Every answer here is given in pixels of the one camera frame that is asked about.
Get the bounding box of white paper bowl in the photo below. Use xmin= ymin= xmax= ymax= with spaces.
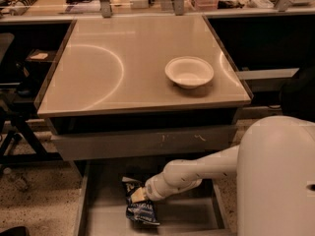
xmin=164 ymin=56 xmax=214 ymax=89

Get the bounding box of blue chip bag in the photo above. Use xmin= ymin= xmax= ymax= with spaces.
xmin=121 ymin=177 xmax=159 ymax=225

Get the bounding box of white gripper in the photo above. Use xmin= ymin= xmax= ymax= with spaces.
xmin=131 ymin=175 xmax=171 ymax=203

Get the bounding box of black office chair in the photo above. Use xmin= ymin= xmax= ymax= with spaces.
xmin=280 ymin=66 xmax=315 ymax=122

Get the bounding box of clear plastic bottle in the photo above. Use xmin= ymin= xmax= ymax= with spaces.
xmin=3 ymin=167 xmax=29 ymax=192

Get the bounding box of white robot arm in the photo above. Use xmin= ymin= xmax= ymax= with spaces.
xmin=131 ymin=116 xmax=315 ymax=236

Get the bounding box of open middle drawer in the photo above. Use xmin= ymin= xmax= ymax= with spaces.
xmin=74 ymin=156 xmax=237 ymax=236

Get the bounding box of black folding stand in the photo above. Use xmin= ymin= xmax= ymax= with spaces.
xmin=0 ymin=93 xmax=62 ymax=166

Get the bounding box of closed top drawer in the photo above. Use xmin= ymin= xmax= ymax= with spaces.
xmin=51 ymin=125 xmax=237 ymax=160

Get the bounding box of grey drawer cabinet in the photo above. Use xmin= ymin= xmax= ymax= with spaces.
xmin=33 ymin=14 xmax=254 ymax=236

